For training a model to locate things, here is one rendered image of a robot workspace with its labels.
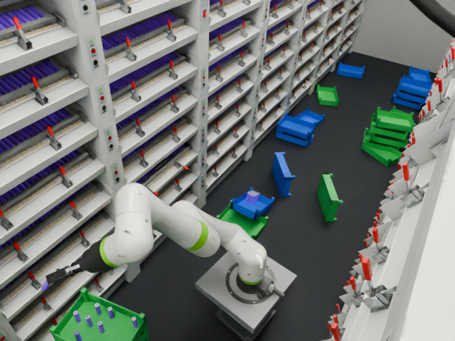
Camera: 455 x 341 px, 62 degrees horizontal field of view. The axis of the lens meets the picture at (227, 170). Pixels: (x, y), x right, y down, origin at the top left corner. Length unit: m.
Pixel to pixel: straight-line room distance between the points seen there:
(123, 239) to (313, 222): 1.90
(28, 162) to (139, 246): 0.61
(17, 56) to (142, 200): 0.57
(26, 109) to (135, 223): 0.57
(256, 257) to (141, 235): 0.82
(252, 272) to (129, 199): 0.88
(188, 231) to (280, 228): 1.44
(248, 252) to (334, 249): 1.00
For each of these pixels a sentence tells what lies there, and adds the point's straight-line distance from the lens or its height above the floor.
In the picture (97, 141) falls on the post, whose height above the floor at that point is 1.03.
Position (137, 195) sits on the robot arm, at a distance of 1.10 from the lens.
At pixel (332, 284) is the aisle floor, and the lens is 2.48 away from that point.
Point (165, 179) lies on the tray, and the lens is 2.18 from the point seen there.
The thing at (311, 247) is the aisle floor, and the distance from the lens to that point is 2.61.
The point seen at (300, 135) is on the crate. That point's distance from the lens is 3.39.
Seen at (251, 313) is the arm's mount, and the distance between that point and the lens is 1.89.
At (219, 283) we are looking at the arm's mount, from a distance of 1.97.
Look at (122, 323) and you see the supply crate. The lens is 1.72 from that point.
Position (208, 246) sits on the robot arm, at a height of 0.87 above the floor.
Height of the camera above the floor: 1.98
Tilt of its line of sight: 40 degrees down
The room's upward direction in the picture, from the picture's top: 4 degrees clockwise
